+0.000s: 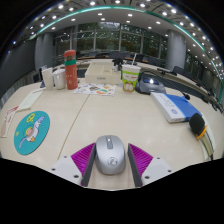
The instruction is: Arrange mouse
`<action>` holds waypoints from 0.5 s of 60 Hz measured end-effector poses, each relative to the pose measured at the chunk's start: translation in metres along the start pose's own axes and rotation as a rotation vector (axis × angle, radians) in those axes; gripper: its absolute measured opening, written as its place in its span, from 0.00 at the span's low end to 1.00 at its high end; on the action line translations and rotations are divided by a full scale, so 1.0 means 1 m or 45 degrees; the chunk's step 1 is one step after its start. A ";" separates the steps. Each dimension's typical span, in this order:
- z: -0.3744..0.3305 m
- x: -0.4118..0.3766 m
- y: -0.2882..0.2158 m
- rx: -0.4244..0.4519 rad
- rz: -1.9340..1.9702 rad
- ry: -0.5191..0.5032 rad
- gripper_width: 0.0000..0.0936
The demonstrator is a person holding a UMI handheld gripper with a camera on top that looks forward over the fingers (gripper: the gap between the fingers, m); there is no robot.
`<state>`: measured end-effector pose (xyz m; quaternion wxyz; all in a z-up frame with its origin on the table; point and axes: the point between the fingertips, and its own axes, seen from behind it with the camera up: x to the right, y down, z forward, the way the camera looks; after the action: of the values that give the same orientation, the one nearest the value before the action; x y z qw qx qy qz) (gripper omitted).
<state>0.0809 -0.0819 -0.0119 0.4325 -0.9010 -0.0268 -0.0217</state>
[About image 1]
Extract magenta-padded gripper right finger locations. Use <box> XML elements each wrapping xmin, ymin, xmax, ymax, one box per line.
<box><xmin>127</xmin><ymin>143</ymin><xmax>174</xmax><ymax>188</ymax></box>

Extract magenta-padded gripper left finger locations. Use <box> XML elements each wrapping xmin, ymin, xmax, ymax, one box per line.
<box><xmin>50</xmin><ymin>142</ymin><xmax>98</xmax><ymax>188</ymax></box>

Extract silver grey computer mouse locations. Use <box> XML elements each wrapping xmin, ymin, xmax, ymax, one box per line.
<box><xmin>95</xmin><ymin>134</ymin><xmax>127</xmax><ymax>176</ymax></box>

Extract round teal cartoon mouse pad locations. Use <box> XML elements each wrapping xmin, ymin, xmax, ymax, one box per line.
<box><xmin>13</xmin><ymin>110</ymin><xmax>51</xmax><ymax>156</ymax></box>

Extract blue book with white spine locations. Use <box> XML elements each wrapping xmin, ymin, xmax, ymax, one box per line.
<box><xmin>149</xmin><ymin>92</ymin><xmax>203</xmax><ymax>124</ymax></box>

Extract colourful sticker sheet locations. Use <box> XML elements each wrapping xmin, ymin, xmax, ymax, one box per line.
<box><xmin>72</xmin><ymin>82</ymin><xmax>117</xmax><ymax>97</ymax></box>

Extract white paper sheet green lines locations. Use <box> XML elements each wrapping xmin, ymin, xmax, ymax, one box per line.
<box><xmin>199</xmin><ymin>124</ymin><xmax>216</xmax><ymax>158</ymax></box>

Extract dark conference microphone unit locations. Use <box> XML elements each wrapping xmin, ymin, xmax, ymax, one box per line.
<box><xmin>134</xmin><ymin>70</ymin><xmax>191</xmax><ymax>101</ymax></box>

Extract white printed document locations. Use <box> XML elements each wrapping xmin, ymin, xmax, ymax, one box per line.
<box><xmin>16</xmin><ymin>88</ymin><xmax>46</xmax><ymax>112</ymax></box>

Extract printed paper cup with straw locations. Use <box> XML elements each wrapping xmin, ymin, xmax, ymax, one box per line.
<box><xmin>121</xmin><ymin>53</ymin><xmax>142</xmax><ymax>93</ymax></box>

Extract red and white fan leaflet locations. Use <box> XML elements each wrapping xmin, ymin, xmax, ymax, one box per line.
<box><xmin>0</xmin><ymin>105</ymin><xmax>20</xmax><ymax>139</ymax></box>

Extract white lidded mug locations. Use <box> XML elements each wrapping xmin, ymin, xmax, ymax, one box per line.
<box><xmin>52</xmin><ymin>68</ymin><xmax>67</xmax><ymax>90</ymax></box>

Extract stack of white paper cups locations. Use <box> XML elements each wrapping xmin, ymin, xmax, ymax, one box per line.
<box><xmin>41</xmin><ymin>67</ymin><xmax>55</xmax><ymax>91</ymax></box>

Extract red drink bottle green band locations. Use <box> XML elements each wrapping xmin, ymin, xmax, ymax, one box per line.
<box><xmin>63</xmin><ymin>49</ymin><xmax>79</xmax><ymax>91</ymax></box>

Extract beige cardboard box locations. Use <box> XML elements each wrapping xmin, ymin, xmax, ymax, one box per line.
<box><xmin>84</xmin><ymin>63</ymin><xmax>122</xmax><ymax>85</ymax></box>

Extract curved conference desk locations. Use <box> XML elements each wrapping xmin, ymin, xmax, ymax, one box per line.
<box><xmin>75</xmin><ymin>58</ymin><xmax>222</xmax><ymax>111</ymax></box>

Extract black office chairs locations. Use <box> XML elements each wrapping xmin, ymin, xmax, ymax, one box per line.
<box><xmin>76</xmin><ymin>49</ymin><xmax>218</xmax><ymax>101</ymax></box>

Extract ceiling lights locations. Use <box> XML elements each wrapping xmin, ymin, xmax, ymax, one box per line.
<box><xmin>11</xmin><ymin>0</ymin><xmax>222</xmax><ymax>68</ymax></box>

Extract black handheld microphone orange ring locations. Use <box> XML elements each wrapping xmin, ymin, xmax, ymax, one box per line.
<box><xmin>188</xmin><ymin>112</ymin><xmax>215</xmax><ymax>161</ymax></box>

